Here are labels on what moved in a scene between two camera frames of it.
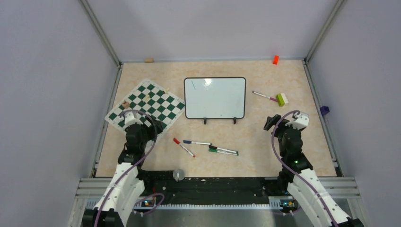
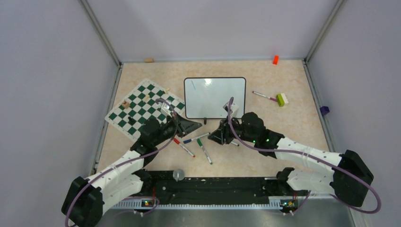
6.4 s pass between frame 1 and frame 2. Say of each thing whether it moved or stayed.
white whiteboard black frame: stayed
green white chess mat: stayed
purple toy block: stayed
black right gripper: moved
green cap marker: moved
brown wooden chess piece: stayed
